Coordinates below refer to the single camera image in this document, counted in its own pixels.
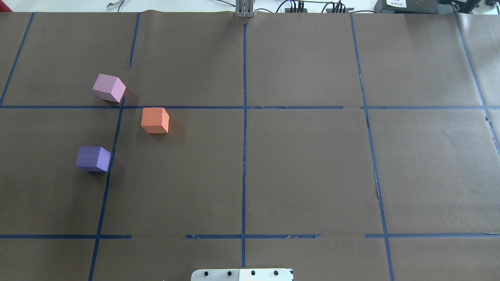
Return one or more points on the orange foam cube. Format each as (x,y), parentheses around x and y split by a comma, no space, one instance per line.
(155,120)

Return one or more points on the pink foam cube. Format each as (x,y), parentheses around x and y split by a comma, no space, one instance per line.
(109,88)

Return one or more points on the purple foam cube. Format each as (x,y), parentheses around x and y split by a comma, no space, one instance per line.
(93,159)

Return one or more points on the aluminium frame post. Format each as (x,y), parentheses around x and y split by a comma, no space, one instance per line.
(244,9)

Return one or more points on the white camera pillar with base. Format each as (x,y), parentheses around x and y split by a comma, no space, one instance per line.
(255,274)

